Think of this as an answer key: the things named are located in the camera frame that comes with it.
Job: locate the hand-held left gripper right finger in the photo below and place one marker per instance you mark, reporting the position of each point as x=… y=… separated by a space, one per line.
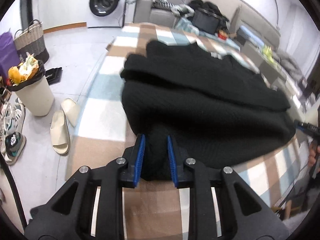
x=172 y=160

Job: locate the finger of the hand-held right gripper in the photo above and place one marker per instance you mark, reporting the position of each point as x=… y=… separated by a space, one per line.
x=307 y=129

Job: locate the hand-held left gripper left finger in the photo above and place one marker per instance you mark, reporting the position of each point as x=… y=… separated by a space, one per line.
x=141 y=160

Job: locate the black t-shirt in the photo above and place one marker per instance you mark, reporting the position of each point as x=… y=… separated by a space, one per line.
x=200 y=105

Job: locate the black clothes pile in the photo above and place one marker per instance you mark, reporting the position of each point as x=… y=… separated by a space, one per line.
x=202 y=5

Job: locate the person's right hand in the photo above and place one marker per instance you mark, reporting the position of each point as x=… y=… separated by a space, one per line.
x=313 y=153

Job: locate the checkered tablecloth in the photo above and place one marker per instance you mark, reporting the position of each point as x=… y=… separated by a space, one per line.
x=105 y=120

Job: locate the grey jacket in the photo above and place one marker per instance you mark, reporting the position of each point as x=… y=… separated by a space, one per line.
x=290 y=65

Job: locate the beige slipper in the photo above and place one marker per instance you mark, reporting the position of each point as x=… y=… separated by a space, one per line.
x=60 y=132
x=71 y=111

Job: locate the green item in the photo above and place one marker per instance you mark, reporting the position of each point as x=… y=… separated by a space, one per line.
x=267 y=52

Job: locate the beige bed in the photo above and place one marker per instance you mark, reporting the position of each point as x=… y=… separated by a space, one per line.
x=252 y=42

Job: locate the cream trash bin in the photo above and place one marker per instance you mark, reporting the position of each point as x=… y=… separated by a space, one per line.
x=35 y=97

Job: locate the red bowl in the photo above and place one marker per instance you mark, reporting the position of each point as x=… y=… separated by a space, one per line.
x=223 y=35

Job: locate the black teal sneaker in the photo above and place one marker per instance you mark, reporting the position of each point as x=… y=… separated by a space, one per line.
x=15 y=146

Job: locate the white green sneaker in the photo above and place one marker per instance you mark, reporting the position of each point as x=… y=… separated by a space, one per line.
x=17 y=117

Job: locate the teal covered side table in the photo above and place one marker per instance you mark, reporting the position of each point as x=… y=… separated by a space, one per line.
x=185 y=25

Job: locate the black countertop appliance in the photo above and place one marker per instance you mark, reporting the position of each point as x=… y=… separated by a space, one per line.
x=205 y=21

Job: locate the grey sofa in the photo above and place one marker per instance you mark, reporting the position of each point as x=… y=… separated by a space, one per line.
x=155 y=15

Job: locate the yellow round item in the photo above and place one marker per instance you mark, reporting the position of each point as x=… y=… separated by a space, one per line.
x=13 y=75

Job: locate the white washing machine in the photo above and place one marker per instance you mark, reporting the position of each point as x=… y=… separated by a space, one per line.
x=105 y=2

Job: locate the woven laundry basket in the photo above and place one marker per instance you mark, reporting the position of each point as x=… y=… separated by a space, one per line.
x=30 y=42

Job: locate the purple bag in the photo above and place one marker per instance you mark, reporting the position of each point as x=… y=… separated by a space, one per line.
x=7 y=52

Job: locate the white lower cabinets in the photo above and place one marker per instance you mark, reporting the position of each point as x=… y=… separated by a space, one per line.
x=62 y=7

